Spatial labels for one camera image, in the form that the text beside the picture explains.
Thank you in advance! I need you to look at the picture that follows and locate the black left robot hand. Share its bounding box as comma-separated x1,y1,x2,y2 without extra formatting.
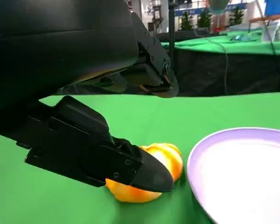
0,0,179,193

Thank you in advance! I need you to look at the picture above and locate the orange white toy bread roll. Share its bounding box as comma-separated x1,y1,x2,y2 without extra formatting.
105,142,184,203

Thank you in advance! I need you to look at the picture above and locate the black stand pole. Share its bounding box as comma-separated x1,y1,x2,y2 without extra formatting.
168,0,177,72

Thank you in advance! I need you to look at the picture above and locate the green workshop table cloth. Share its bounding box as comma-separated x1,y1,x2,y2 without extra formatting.
160,29,280,56

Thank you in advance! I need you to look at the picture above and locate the black fabric drape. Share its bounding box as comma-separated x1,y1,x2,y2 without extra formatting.
57,48,280,98

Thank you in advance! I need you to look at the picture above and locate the white storage box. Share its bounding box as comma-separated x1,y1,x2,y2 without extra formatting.
261,23,280,43

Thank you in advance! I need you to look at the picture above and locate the lilac plate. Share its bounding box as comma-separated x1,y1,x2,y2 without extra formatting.
186,127,280,224

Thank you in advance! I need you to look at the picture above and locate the thin hanging cable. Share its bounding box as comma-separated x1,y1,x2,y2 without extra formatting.
208,38,229,95

